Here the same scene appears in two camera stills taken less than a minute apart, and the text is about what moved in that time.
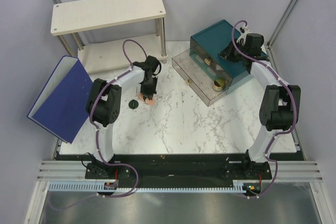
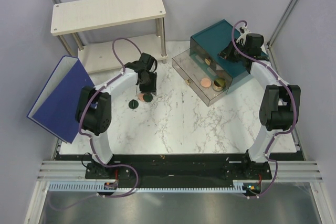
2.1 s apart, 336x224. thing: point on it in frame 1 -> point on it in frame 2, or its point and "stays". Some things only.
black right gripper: (227, 53) stays
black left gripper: (151, 92) stays
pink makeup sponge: (150, 102) -> (206, 82)
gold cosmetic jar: (219, 84) stays
